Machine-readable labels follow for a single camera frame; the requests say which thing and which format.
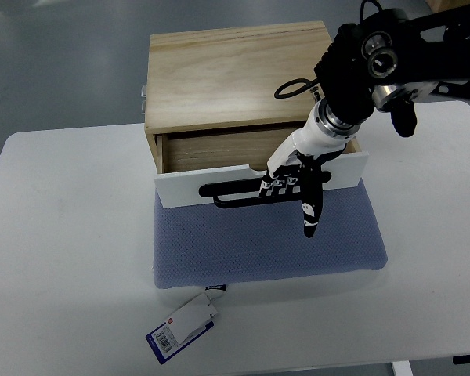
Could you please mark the white drawer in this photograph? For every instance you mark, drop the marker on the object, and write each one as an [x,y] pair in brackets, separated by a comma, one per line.
[185,161]

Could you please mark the blue mesh cushion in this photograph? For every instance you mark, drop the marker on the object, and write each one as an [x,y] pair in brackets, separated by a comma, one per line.
[203,245]

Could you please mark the white table leg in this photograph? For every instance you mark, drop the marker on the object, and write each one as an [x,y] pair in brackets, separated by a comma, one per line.
[402,368]

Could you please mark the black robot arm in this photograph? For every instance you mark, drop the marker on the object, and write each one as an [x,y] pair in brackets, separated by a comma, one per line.
[386,61]

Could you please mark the black drawer handle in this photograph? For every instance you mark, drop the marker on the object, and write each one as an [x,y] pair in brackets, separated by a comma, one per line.
[249,192]

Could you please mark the white blue product tag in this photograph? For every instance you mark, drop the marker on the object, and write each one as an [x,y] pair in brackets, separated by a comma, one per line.
[182,327]

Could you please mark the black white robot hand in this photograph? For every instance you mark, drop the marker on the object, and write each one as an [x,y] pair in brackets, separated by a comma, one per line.
[298,161]

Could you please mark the wooden drawer cabinet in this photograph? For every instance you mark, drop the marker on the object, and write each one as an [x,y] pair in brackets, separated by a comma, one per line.
[226,78]

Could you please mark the cardboard box corner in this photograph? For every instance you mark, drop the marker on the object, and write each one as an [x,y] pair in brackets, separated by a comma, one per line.
[438,5]

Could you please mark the black bracket under table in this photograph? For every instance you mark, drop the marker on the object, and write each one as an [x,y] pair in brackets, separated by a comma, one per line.
[461,360]

